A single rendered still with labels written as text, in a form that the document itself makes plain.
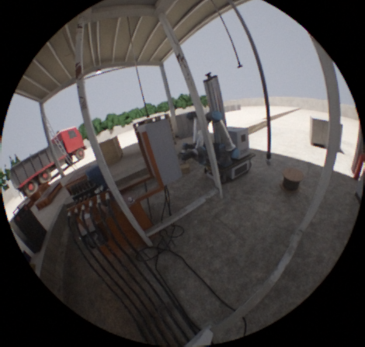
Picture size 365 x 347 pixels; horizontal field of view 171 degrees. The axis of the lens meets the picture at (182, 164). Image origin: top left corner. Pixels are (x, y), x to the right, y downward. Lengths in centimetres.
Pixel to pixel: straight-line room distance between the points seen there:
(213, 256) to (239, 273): 33
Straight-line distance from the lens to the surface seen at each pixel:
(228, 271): 132
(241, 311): 105
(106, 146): 416
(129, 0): 144
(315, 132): 469
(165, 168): 116
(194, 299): 129
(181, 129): 442
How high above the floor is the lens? 127
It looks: 24 degrees down
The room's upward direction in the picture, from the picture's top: 14 degrees counter-clockwise
